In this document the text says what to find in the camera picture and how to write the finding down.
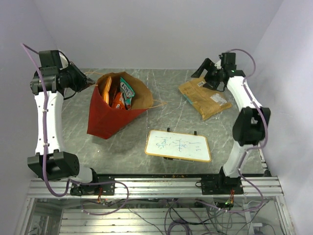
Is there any orange Fox's candy packet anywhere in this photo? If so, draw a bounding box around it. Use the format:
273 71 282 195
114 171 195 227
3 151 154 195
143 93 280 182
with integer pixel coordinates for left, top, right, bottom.
111 92 126 110

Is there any red paper bag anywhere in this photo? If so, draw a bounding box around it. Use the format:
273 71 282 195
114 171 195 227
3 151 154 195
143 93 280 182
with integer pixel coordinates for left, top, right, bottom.
87 71 155 139

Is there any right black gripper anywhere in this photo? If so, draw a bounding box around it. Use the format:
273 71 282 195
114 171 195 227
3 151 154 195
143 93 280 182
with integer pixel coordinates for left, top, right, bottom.
191 59 224 91

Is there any orange striped snack packet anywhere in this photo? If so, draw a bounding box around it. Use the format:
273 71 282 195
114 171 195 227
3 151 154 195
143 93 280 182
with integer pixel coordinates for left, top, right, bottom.
102 76 112 104

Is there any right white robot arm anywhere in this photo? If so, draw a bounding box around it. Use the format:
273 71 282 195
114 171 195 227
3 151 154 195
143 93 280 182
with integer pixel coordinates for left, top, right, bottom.
192 49 271 178

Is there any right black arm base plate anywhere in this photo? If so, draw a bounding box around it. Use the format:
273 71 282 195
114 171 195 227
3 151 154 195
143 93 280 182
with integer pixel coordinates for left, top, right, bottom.
195 178 244 195

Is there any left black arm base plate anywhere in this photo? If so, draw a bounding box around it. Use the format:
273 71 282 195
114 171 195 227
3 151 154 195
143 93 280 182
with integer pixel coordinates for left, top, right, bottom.
70 176 115 196

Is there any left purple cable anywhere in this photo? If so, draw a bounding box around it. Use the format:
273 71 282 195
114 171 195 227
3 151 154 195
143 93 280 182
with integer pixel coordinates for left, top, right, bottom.
21 43 130 216

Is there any small whiteboard orange frame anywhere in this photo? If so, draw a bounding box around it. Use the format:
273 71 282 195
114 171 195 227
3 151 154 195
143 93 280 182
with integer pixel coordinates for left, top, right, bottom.
145 130 211 163

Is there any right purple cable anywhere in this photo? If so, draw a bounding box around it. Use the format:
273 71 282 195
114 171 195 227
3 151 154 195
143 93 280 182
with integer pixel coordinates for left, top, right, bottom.
195 48 269 213

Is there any teal Fox's candy packet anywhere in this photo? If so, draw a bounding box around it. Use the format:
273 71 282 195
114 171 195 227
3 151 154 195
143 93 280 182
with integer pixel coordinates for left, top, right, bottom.
120 77 135 110

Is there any purple cable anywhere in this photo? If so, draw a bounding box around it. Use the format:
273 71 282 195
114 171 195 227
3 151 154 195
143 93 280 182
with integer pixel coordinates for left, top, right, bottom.
21 43 130 216
195 48 269 213

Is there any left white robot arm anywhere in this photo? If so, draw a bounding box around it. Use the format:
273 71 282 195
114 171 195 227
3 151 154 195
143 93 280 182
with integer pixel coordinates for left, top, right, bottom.
27 50 100 194

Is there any aluminium rail frame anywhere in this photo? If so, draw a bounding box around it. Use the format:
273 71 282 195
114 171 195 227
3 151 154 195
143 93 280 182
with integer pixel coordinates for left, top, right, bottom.
26 176 284 199

